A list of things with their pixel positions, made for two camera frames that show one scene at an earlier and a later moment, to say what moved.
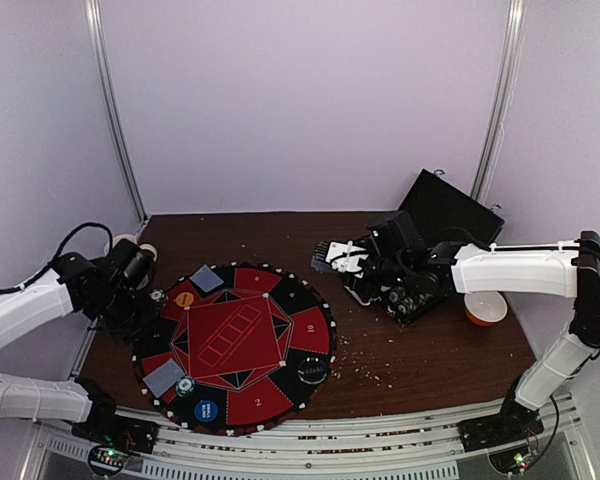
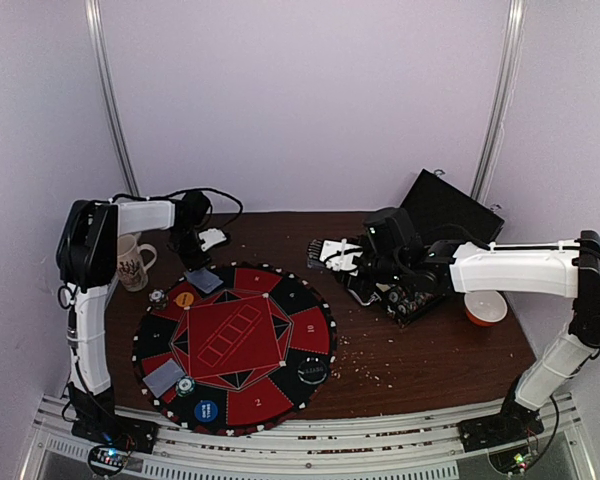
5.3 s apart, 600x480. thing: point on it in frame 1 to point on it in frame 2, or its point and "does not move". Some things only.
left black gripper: x=149 y=317 to x=192 y=263
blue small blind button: x=206 y=411 does not move
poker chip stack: x=159 y=297 does not move
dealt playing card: x=206 y=278 does not move
